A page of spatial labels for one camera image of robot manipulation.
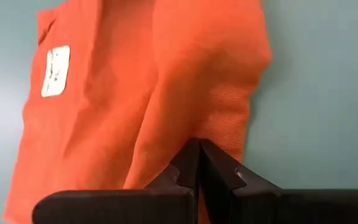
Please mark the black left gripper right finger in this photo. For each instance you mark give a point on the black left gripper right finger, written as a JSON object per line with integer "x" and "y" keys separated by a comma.
{"x": 291, "y": 207}

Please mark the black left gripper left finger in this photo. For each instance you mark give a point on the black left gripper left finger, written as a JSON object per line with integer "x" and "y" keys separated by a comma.
{"x": 120, "y": 207}

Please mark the orange towel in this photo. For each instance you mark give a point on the orange towel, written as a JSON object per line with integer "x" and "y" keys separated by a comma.
{"x": 135, "y": 93}

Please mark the white handwritten label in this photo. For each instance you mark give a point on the white handwritten label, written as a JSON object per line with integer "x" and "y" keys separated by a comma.
{"x": 55, "y": 71}

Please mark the green table mat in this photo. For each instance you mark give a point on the green table mat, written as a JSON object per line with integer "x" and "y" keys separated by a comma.
{"x": 322, "y": 93}

